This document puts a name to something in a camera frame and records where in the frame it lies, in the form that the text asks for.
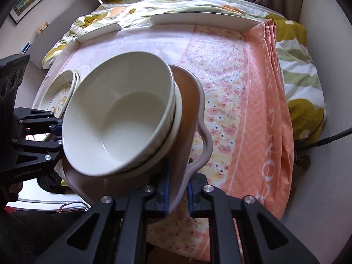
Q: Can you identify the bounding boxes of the pink cloud-shaped plate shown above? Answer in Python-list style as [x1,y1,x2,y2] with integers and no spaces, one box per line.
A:
[63,64,213,215]

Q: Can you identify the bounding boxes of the grey headboard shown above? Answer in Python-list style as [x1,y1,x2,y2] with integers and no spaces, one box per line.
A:
[27,0,103,69]

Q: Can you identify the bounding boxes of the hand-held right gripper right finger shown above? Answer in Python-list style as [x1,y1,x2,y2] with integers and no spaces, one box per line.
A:
[186,173,317,264]

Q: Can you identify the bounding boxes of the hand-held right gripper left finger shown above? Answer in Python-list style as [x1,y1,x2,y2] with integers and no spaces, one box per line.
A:
[36,158,170,264]

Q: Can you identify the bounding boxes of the black cloth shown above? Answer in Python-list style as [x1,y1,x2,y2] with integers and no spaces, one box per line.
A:
[37,170,65,194]

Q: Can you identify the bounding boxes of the white bowl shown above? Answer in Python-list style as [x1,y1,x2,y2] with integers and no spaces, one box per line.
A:
[62,51,176,176]

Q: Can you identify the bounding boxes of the person's left hand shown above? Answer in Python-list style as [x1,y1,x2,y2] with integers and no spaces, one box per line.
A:
[7,183,23,204]

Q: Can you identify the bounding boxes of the white deep plate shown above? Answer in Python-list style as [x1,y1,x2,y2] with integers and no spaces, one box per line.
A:
[118,86,183,179]

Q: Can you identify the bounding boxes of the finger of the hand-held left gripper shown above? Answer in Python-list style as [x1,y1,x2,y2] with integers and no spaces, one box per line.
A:
[12,108,63,136]
[11,138,66,171]

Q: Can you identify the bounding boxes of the black cable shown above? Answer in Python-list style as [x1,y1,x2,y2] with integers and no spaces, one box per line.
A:
[295,128,352,150]

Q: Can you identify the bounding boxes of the orange floral towel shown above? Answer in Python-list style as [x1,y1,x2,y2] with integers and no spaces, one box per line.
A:
[33,23,295,260]

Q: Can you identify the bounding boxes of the floral blanket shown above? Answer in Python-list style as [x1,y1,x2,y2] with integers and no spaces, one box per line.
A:
[41,0,326,141]

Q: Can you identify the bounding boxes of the white rectangular plate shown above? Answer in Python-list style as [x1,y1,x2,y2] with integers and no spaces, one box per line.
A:
[151,12,255,32]
[75,24,123,44]

